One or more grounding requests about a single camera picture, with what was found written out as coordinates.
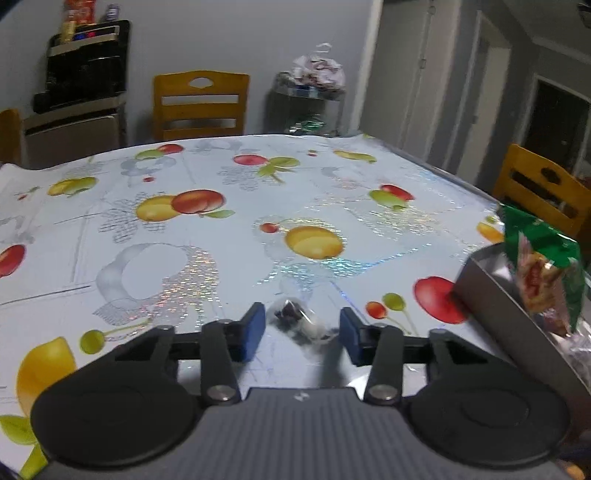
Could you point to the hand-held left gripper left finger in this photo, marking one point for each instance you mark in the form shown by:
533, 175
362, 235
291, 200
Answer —
251, 332

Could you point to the wooden chair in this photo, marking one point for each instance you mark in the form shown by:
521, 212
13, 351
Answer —
201, 104
10, 136
540, 184

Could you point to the shallow white cardboard box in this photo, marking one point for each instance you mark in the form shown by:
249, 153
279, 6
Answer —
498, 300

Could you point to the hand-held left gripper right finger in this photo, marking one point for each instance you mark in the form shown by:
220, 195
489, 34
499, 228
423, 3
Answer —
351, 337

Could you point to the black appliance on cabinet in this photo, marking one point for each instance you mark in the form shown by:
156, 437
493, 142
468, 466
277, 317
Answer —
83, 69

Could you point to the white plastic bag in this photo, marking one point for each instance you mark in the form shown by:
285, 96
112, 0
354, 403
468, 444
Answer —
318, 69

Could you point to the green foil packets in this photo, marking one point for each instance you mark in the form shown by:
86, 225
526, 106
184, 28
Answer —
304, 124

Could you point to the fruit print tablecloth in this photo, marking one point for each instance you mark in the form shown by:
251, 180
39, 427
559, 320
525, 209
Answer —
184, 258

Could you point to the red snack bag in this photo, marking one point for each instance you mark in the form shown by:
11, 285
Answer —
81, 10

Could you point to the grey cabinet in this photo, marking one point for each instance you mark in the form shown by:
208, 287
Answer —
69, 138

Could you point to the clear edged snack packet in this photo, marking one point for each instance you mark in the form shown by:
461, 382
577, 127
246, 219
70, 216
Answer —
540, 281

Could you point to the white door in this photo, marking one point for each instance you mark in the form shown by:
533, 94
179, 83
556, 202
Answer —
415, 83

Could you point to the green striped snack bag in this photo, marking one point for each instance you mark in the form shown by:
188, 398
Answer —
554, 240

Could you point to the small clear candy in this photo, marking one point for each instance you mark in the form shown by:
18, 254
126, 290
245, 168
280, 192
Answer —
295, 318

